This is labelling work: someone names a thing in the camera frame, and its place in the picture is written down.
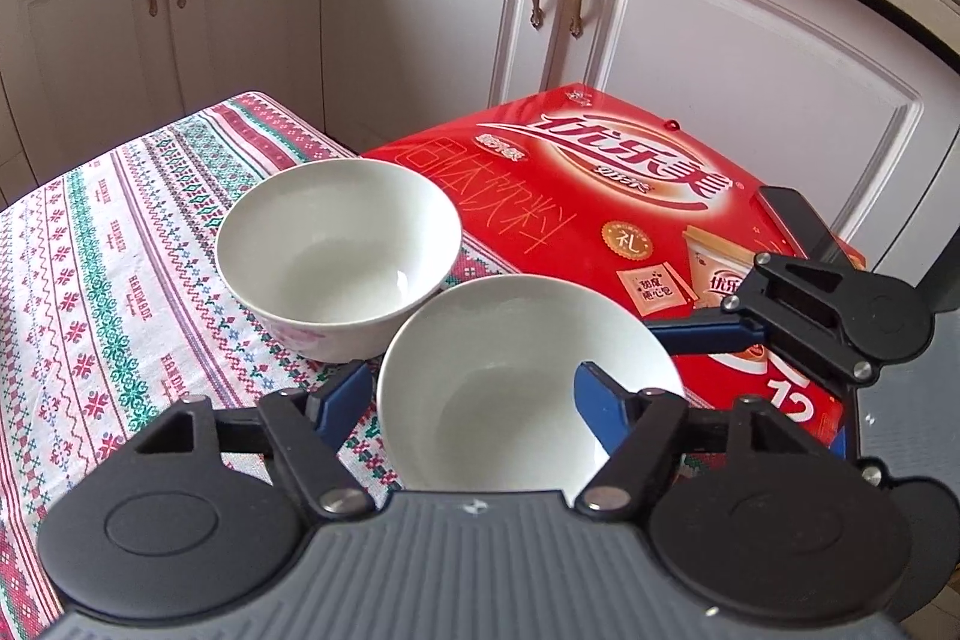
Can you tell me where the patterned red green tablecloth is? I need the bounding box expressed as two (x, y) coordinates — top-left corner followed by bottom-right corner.
(0, 91), (526, 640)

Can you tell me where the white bowl with pink flowers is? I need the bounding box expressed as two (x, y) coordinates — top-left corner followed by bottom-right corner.
(377, 275), (687, 492)
(215, 158), (463, 365)

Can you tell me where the white kitchen cabinet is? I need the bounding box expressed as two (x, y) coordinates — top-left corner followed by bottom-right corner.
(0, 0), (960, 341)

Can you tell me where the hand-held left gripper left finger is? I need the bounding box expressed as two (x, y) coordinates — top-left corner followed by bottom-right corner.
(135, 361), (376, 521)

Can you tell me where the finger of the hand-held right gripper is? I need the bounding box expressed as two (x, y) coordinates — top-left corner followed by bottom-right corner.
(649, 252), (880, 387)

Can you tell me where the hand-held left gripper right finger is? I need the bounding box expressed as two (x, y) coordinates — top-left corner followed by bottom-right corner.
(574, 362), (830, 513)

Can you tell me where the red printed carton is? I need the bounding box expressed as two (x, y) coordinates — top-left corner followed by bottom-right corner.
(360, 81), (871, 461)

